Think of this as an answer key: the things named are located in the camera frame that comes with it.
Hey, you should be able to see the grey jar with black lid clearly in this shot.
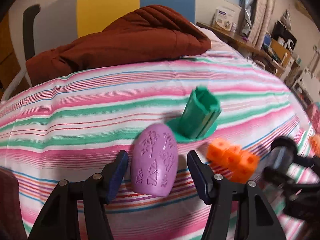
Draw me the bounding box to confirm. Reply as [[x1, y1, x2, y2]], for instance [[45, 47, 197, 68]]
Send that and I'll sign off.
[[266, 136, 298, 175]]

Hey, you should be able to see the white purple carton box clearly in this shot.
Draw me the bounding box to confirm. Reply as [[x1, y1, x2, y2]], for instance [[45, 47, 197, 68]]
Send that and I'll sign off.
[[213, 7, 235, 31]]

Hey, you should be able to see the black rolled mat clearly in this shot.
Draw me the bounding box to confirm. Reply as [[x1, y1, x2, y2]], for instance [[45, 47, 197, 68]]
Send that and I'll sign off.
[[23, 4, 41, 61]]

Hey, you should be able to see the wooden desk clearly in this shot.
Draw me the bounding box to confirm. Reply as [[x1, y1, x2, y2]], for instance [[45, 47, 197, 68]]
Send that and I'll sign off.
[[196, 22, 285, 77]]

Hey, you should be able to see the wooden wardrobe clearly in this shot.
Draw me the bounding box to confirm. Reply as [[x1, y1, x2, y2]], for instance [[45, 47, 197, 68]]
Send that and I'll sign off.
[[0, 12, 30, 101]]

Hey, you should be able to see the lilac oval patterned case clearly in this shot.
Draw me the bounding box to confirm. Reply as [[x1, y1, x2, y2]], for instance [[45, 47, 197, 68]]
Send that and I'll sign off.
[[131, 123, 178, 197]]

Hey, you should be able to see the grey yellow blue headboard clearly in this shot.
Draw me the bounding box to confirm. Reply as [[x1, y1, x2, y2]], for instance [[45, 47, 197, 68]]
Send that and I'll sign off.
[[33, 0, 195, 54]]

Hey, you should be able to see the orange cube strip toy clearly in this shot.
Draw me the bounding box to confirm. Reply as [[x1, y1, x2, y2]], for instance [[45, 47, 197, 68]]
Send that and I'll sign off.
[[206, 138, 260, 184]]

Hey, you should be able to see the orange grid toy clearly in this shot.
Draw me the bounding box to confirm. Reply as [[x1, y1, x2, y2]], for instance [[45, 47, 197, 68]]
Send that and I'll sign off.
[[309, 134, 320, 157]]

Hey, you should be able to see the pink pillow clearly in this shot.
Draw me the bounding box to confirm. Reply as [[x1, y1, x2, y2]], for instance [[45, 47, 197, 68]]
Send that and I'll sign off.
[[196, 26, 240, 56]]

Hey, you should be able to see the beige curtain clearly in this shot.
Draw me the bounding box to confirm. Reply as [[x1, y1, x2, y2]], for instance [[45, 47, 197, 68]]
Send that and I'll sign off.
[[240, 0, 276, 50]]

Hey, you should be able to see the striped pink green bedspread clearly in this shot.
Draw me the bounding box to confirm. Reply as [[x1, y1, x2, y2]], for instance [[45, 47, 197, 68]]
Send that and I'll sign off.
[[1, 50, 315, 239]]

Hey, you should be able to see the dark red quilted blanket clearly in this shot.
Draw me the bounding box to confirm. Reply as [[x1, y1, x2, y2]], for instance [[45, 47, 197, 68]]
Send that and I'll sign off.
[[26, 5, 212, 86]]

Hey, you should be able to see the green cylinder toy with base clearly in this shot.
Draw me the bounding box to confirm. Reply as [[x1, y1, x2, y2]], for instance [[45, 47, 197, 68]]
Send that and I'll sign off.
[[166, 86, 222, 143]]

